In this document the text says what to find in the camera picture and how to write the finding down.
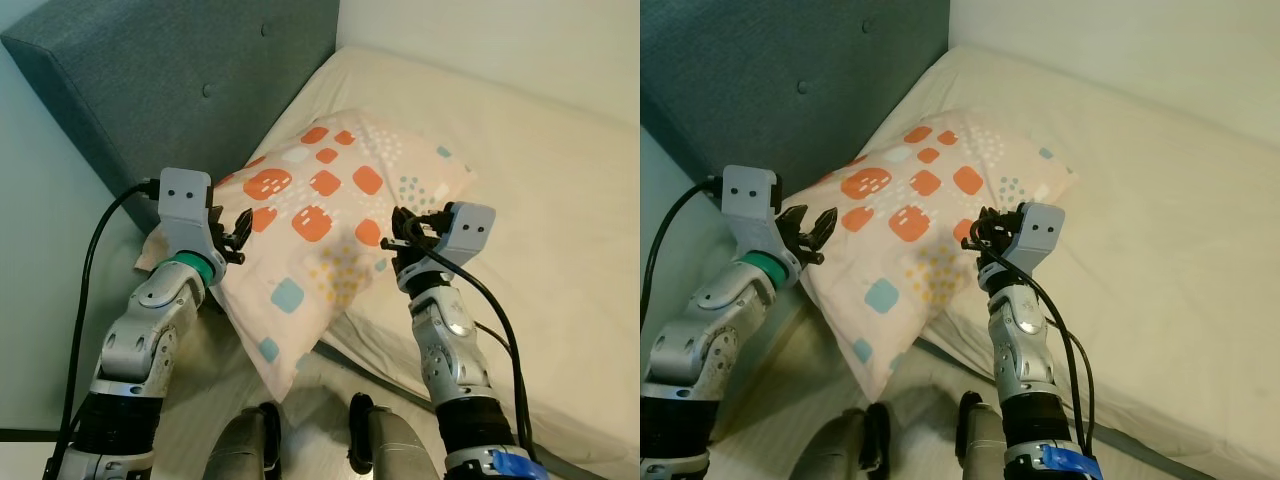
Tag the pink patterned pillow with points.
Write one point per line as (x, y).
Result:
(920, 220)
(320, 220)

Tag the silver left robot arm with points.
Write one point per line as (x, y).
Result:
(140, 340)
(710, 340)

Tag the mattress with beige sheet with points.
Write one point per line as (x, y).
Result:
(1150, 220)
(540, 200)

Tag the teal fabric headboard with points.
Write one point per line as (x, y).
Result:
(150, 90)
(790, 80)

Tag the grey left robot leg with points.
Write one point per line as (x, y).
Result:
(240, 445)
(850, 445)

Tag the grey robot leg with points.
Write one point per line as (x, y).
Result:
(240, 445)
(985, 445)
(385, 445)
(850, 445)

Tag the grey right robot leg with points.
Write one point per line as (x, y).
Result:
(385, 445)
(985, 445)

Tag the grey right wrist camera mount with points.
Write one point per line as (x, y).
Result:
(1040, 232)
(468, 230)

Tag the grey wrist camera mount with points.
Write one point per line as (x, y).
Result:
(1040, 232)
(185, 200)
(748, 200)
(468, 230)

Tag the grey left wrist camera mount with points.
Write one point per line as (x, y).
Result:
(185, 200)
(748, 200)

